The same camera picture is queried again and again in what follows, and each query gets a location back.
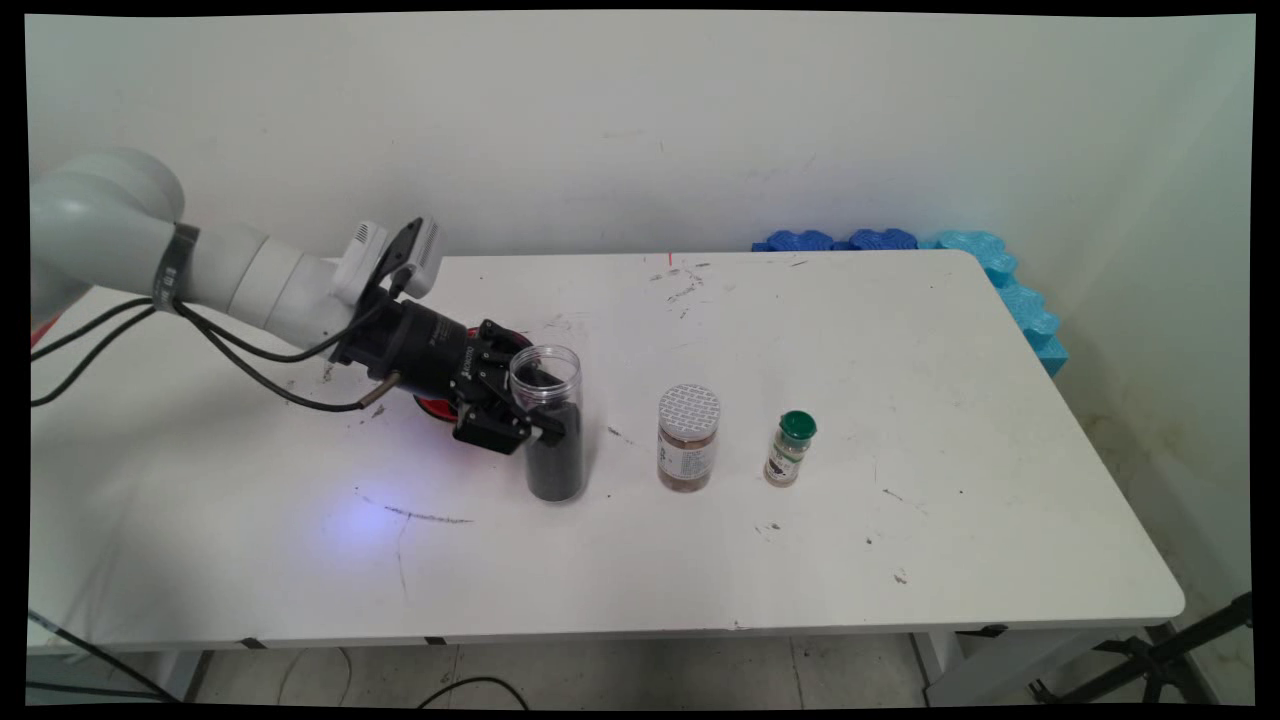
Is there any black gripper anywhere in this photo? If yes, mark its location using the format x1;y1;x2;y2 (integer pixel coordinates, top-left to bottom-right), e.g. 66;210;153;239
330;290;566;456

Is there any clear jar of black seeds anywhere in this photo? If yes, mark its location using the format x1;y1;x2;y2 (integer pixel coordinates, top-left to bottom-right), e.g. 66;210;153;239
509;345;585;502

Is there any red bowl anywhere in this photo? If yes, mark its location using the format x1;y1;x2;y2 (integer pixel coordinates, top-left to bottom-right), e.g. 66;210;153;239
415;325;536;426

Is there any spice jar with silver lid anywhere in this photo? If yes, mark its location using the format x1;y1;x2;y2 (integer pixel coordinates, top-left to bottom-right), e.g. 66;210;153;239
657;384;722;493

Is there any small spice bottle green cap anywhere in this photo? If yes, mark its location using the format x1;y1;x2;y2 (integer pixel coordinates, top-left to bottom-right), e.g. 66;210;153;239
764;410;818;488

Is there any white table leg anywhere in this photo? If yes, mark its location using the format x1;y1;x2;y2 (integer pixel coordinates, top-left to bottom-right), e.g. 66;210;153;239
150;652;211;701
912;630;1101;707

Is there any cyan wavy foam strip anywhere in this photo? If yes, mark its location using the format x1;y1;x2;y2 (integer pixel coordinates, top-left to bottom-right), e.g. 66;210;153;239
920;230;1069;379

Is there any black tripod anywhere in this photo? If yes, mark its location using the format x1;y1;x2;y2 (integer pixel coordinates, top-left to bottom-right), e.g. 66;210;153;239
1030;592;1253;706

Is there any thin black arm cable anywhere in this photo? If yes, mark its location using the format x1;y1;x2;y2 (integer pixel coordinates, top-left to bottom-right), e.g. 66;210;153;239
30;265;411;363

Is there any black strap on arm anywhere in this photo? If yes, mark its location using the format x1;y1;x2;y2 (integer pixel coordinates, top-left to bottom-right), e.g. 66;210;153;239
152;222;201;311

